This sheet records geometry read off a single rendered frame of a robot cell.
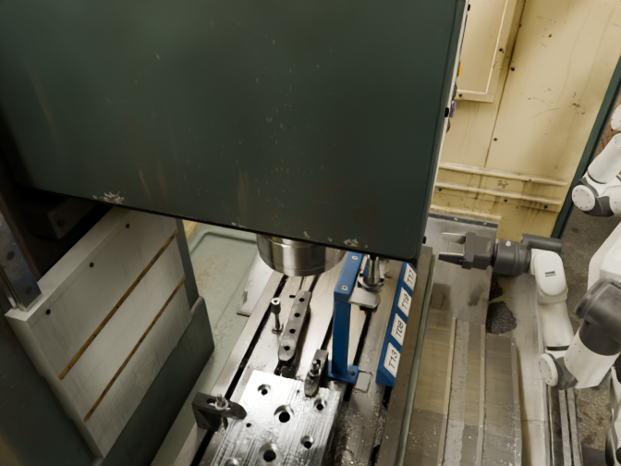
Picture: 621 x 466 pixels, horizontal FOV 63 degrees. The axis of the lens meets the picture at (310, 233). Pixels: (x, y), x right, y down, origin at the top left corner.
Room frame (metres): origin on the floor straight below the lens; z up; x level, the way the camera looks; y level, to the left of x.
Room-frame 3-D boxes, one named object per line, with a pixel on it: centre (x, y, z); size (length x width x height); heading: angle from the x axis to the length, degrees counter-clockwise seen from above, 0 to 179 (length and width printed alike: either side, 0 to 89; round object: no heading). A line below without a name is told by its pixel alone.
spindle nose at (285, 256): (0.67, 0.01, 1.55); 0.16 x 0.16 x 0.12
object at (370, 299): (0.81, -0.13, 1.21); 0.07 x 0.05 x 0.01; 73
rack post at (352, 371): (0.82, -0.07, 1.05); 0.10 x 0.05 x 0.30; 73
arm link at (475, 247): (0.99, -0.47, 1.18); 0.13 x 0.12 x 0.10; 163
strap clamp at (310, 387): (0.75, -0.01, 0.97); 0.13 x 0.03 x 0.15; 163
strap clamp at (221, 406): (0.66, 0.22, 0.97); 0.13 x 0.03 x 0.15; 73
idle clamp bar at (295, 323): (0.94, 0.05, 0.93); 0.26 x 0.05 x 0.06; 168
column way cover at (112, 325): (0.81, 0.44, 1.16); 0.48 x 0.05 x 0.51; 163
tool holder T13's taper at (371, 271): (0.86, -0.14, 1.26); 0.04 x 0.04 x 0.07
